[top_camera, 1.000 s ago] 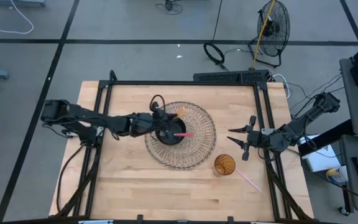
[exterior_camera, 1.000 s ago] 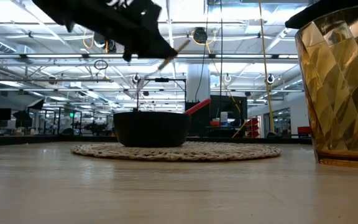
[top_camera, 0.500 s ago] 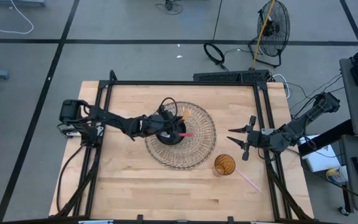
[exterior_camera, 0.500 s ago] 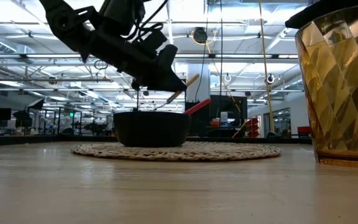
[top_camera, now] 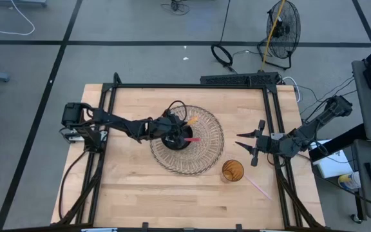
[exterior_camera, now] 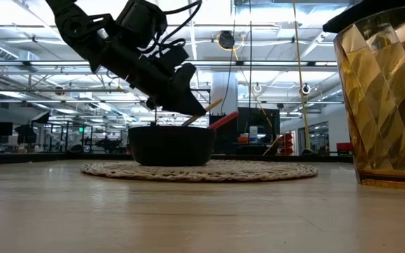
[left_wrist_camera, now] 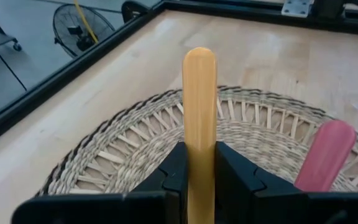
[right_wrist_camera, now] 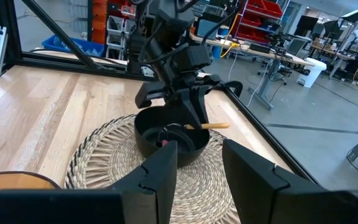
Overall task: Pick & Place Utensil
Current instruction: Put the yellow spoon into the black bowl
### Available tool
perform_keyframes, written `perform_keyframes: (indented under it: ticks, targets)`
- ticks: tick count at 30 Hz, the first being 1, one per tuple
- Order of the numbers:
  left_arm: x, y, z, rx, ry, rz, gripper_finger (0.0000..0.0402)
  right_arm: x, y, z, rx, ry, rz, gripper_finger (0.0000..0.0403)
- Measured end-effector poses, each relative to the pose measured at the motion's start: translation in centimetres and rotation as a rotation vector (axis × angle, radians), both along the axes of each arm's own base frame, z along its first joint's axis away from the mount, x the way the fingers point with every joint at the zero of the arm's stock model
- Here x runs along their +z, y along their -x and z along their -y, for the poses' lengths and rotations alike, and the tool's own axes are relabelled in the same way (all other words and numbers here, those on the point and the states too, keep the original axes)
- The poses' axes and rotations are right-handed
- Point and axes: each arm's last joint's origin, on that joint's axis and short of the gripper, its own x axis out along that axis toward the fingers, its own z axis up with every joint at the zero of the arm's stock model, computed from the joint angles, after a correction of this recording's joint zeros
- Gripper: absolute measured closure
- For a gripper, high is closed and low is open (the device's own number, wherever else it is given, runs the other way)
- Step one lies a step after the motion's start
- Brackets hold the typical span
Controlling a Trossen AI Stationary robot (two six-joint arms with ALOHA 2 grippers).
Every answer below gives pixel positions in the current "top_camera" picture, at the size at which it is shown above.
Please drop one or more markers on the amber ribbed drinking glass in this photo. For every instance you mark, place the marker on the amber ribbed drinking glass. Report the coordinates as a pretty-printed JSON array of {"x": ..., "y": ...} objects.
[{"x": 232, "y": 170}]

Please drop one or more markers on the black table beam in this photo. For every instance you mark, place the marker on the black table beam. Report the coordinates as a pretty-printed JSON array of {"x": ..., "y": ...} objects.
[{"x": 340, "y": 143}]

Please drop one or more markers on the black hook clamp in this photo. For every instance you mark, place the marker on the black hook clamp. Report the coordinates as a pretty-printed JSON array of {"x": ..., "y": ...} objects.
[{"x": 117, "y": 79}]

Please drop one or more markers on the white box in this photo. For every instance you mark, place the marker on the white box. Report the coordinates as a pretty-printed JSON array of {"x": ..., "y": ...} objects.
[{"x": 332, "y": 164}]

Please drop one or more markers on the black aluminium table frame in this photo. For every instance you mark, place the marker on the black aluminium table frame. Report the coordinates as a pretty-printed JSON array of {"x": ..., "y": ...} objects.
[{"x": 188, "y": 86}]

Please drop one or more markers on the white wipes canister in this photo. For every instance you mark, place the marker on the white wipes canister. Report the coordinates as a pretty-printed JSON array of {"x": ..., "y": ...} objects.
[{"x": 349, "y": 181}]

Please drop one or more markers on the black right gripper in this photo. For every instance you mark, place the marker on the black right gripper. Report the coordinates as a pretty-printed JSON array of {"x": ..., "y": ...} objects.
[{"x": 266, "y": 144}]

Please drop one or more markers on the black round bowl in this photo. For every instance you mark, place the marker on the black round bowl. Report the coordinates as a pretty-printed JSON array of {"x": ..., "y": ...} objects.
[{"x": 185, "y": 145}]

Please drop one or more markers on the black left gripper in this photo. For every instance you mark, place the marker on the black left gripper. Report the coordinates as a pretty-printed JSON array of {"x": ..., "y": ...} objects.
[{"x": 164, "y": 127}]

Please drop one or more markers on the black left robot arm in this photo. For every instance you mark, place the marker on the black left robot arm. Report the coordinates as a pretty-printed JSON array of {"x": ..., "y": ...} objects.
[{"x": 118, "y": 122}]

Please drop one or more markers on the black floor fan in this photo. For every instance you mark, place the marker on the black floor fan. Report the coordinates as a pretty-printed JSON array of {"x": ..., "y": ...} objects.
[{"x": 283, "y": 30}]

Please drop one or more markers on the silver metal bracket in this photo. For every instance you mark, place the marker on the silver metal bracket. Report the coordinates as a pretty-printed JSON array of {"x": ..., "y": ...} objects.
[{"x": 98, "y": 230}]

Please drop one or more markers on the pink drinking straw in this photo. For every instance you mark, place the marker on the pink drinking straw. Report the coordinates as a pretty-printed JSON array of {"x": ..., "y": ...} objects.
[{"x": 259, "y": 188}]

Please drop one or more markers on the black frame clamp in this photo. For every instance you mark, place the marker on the black frame clamp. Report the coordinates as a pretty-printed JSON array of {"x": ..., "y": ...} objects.
[
  {"x": 239, "y": 227},
  {"x": 145, "y": 226}
]

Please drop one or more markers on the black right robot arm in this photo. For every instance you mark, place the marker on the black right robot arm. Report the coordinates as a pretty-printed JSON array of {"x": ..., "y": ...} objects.
[{"x": 304, "y": 135}]

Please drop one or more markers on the black perforated box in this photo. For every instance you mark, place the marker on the black perforated box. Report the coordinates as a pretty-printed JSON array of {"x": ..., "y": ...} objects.
[{"x": 237, "y": 79}]

